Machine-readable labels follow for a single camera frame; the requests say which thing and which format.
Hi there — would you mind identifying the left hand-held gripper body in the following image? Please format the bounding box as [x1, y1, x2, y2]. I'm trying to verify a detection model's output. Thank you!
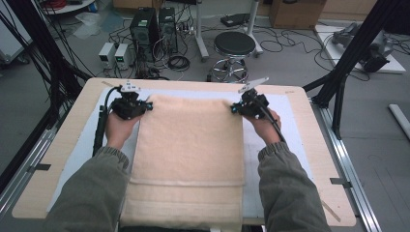
[110, 80, 145, 121]

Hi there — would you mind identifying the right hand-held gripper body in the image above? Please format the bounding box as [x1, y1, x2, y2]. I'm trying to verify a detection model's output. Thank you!
[237, 76, 271, 120]

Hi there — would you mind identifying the cream towel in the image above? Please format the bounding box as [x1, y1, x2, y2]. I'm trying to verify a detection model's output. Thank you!
[119, 94, 247, 232]

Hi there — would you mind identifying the person's left hand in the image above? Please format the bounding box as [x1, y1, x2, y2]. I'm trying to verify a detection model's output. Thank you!
[104, 110, 143, 151]

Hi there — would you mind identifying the person's right hand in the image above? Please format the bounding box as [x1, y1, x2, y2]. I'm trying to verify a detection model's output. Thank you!
[243, 107, 283, 146]

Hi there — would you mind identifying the white grid mat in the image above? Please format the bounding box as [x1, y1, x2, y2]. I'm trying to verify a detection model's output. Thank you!
[46, 86, 326, 220]

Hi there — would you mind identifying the white power supply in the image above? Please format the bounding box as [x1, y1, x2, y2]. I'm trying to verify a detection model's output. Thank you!
[98, 42, 116, 70]
[114, 43, 135, 71]

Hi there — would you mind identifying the black round stool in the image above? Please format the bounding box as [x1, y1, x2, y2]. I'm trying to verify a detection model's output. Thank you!
[206, 31, 257, 84]

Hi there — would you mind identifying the large black computer tower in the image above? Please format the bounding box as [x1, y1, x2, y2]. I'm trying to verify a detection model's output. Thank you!
[129, 7, 161, 62]

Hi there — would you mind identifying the narrow black computer tower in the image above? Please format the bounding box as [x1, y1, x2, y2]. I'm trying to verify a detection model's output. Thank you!
[158, 7, 179, 54]

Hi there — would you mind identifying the flat black device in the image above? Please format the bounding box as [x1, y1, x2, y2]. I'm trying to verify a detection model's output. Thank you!
[220, 13, 251, 28]

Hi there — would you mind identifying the clear plastic sheet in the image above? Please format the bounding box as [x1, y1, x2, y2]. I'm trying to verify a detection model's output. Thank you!
[72, 12, 104, 40]

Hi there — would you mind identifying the white floor board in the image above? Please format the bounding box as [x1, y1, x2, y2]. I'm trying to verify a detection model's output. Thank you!
[313, 23, 407, 74]

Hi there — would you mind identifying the cardboard box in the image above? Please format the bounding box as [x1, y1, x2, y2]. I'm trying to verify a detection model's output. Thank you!
[269, 0, 327, 31]

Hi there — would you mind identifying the round white table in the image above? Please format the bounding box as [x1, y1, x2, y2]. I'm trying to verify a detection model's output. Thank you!
[42, 0, 98, 15]

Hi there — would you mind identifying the white tube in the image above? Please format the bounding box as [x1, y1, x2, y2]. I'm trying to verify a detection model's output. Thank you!
[388, 103, 410, 141]

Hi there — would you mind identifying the right hand-held gripper cable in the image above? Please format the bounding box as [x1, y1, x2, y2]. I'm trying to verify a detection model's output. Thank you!
[257, 103, 288, 145]

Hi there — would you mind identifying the coiled black cable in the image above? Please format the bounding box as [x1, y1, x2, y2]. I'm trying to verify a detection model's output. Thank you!
[166, 54, 191, 73]

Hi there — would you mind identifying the white stand frame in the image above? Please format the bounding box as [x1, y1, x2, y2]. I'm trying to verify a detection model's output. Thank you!
[193, 0, 264, 63]

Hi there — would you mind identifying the black frame with brace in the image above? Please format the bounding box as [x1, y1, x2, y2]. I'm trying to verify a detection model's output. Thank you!
[303, 0, 410, 140]

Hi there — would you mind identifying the black frame with cables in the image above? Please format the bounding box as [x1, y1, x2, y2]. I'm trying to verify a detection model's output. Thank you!
[0, 0, 95, 130]

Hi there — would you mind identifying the aluminium table rail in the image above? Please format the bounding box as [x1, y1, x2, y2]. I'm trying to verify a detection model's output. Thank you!
[0, 105, 71, 220]
[310, 98, 383, 232]

